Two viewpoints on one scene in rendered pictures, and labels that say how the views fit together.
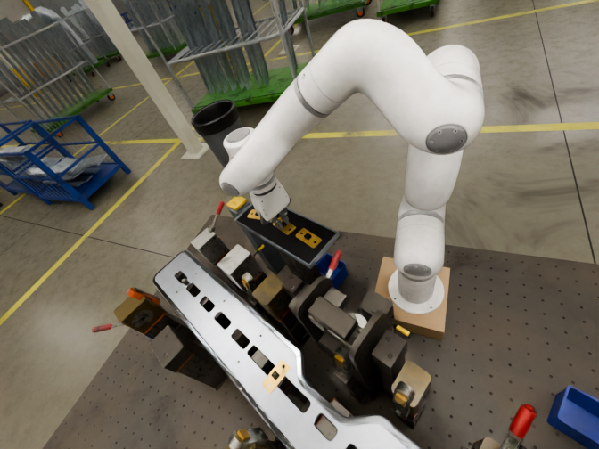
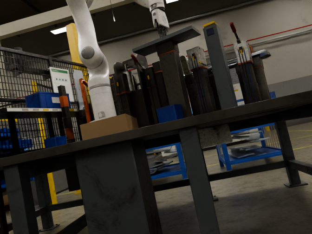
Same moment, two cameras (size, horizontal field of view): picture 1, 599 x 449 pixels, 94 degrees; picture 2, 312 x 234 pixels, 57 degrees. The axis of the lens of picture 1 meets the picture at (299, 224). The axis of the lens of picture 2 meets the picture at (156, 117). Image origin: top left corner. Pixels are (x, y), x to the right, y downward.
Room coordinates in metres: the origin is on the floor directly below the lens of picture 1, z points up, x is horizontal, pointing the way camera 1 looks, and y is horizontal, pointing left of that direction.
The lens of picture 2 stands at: (1.89, -0.89, 0.62)
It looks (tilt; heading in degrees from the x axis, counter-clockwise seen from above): 5 degrees up; 148
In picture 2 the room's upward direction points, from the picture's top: 12 degrees counter-clockwise
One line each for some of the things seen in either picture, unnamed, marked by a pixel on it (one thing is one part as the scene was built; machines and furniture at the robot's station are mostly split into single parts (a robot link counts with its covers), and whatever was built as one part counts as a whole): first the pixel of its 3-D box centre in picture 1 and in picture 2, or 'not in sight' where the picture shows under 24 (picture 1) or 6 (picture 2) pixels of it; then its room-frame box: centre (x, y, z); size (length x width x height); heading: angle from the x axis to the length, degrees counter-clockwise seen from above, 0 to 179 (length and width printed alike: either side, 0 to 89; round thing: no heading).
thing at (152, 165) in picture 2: not in sight; (159, 151); (-1.94, 1.45, 0.48); 1.20 x 0.80 x 0.95; 139
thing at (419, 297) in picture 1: (415, 277); (103, 105); (0.44, -0.29, 0.88); 0.19 x 0.19 x 0.18
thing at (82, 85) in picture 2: not in sight; (87, 111); (-0.13, -0.19, 0.95); 0.03 x 0.01 x 0.50; 30
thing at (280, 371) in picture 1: (275, 375); not in sight; (0.28, 0.23, 1.01); 0.08 x 0.04 x 0.01; 120
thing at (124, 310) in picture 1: (158, 327); not in sight; (0.69, 0.70, 0.88); 0.14 x 0.09 x 0.36; 120
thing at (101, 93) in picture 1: (49, 84); not in sight; (8.48, 4.05, 0.89); 1.90 x 1.00 x 1.77; 138
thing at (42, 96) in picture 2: not in sight; (48, 103); (-0.40, -0.39, 1.10); 0.30 x 0.17 x 0.13; 121
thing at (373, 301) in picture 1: (383, 327); (124, 105); (0.33, -0.11, 0.89); 0.09 x 0.08 x 0.38; 120
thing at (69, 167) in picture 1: (61, 164); not in sight; (4.30, 2.73, 0.48); 1.20 x 0.80 x 0.95; 52
